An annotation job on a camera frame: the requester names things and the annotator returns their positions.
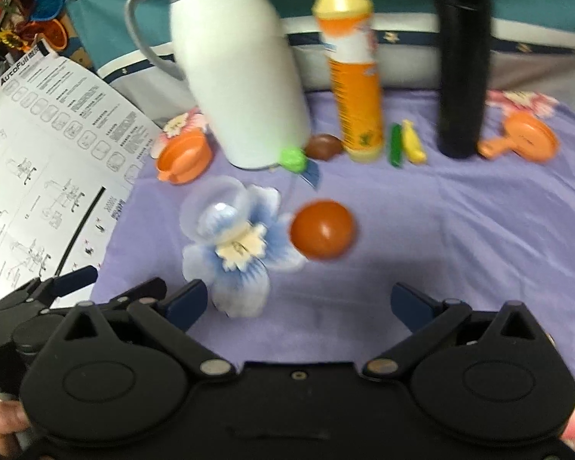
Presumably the small clear bowl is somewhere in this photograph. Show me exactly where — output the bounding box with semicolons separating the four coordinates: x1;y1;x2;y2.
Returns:
179;176;251;243

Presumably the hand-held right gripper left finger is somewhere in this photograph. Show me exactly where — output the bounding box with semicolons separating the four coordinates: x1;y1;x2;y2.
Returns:
53;279;237;380

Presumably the brown toy chestnut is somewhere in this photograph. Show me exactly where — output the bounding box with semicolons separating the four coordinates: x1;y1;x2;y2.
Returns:
304;133;344;161

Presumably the green toy cucumber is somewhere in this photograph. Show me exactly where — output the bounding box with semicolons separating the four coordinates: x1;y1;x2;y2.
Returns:
389;123;406;169

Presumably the orange small cup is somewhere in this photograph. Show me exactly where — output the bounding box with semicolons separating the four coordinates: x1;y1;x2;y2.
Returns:
156;130;214;186

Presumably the small brown bowl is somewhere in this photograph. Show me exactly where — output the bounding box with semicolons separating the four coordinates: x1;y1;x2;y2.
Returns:
289;200;358;262

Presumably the purple floral tablecloth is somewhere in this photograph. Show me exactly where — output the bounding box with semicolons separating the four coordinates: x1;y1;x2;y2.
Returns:
90;87;575;446

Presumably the yellow toy banana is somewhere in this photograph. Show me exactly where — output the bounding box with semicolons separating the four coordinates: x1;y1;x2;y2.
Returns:
401;120;428;164

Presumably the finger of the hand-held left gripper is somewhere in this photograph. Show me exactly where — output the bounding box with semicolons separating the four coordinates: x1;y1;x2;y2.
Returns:
96;277;168;308
0;264;99;312

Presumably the orange plastic cup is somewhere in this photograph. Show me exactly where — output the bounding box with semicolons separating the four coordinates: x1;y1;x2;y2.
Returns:
36;19;70;51

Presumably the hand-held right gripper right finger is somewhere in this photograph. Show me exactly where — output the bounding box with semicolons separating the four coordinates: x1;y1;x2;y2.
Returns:
363;282;547;379

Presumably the person's left hand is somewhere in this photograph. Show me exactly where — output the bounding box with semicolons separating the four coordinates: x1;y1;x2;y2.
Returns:
0;392;30;457

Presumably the white thermos jug grey handle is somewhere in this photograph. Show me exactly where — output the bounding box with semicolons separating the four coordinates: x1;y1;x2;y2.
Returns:
125;0;313;171

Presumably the white instruction sheet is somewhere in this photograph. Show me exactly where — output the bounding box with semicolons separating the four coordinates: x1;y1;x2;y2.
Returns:
0;48;163;308

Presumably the green toy ball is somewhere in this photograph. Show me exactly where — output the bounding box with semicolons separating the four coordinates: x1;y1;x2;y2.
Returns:
280;148;308;173

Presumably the orange yellow detergent bottle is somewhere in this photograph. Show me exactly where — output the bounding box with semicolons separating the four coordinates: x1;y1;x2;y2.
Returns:
312;0;385;164

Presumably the black thermos flask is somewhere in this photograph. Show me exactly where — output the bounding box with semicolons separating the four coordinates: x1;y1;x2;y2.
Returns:
429;0;492;159

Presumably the orange toy pan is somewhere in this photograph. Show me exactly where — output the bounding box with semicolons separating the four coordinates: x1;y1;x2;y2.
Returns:
476;111;560;164

